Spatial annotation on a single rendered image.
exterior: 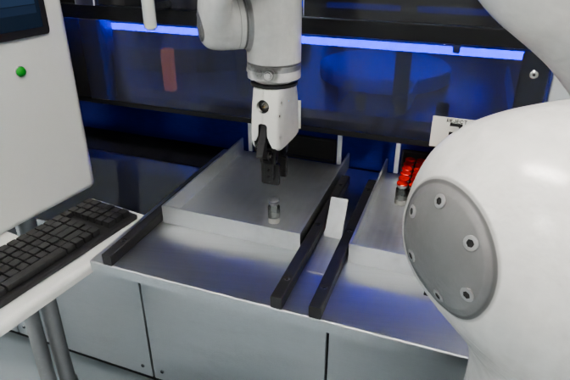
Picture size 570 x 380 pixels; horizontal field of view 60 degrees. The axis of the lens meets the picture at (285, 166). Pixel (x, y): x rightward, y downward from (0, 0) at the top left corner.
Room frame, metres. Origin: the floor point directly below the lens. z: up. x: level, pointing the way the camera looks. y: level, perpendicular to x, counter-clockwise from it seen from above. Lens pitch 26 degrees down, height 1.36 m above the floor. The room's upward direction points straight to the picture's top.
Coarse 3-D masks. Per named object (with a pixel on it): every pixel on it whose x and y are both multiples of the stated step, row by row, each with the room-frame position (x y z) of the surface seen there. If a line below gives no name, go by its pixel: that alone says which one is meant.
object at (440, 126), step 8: (440, 120) 0.85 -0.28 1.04; (448, 120) 0.84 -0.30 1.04; (456, 120) 0.84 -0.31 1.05; (464, 120) 0.83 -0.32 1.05; (472, 120) 0.83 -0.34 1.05; (432, 128) 0.85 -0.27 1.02; (440, 128) 0.85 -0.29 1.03; (448, 128) 0.84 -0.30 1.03; (456, 128) 0.84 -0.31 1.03; (432, 136) 0.85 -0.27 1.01; (440, 136) 0.85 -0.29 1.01; (432, 144) 0.85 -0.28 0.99
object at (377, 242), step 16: (384, 176) 0.93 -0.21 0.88; (384, 192) 0.87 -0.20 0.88; (368, 208) 0.77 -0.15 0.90; (384, 208) 0.81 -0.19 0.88; (400, 208) 0.81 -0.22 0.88; (368, 224) 0.75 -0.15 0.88; (384, 224) 0.75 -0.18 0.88; (400, 224) 0.75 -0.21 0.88; (352, 240) 0.65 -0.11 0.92; (368, 240) 0.70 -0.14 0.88; (384, 240) 0.70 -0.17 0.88; (400, 240) 0.70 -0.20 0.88; (352, 256) 0.64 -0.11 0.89; (368, 256) 0.63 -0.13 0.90; (384, 256) 0.62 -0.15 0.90; (400, 256) 0.61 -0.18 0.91; (400, 272) 0.61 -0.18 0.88
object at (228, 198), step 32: (224, 160) 0.98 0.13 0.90; (256, 160) 1.02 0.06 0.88; (288, 160) 1.02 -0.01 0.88; (192, 192) 0.85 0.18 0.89; (224, 192) 0.87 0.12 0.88; (256, 192) 0.87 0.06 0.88; (288, 192) 0.87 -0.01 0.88; (320, 192) 0.87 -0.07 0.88; (192, 224) 0.74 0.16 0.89; (224, 224) 0.72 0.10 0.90; (256, 224) 0.70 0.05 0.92; (288, 224) 0.75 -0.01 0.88
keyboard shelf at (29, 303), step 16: (0, 240) 0.82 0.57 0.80; (112, 240) 0.81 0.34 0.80; (80, 256) 0.76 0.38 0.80; (64, 272) 0.71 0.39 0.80; (80, 272) 0.72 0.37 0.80; (32, 288) 0.67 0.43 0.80; (48, 288) 0.67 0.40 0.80; (64, 288) 0.68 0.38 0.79; (16, 304) 0.63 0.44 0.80; (32, 304) 0.63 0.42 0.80; (0, 320) 0.59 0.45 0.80; (16, 320) 0.60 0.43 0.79; (0, 336) 0.58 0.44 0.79
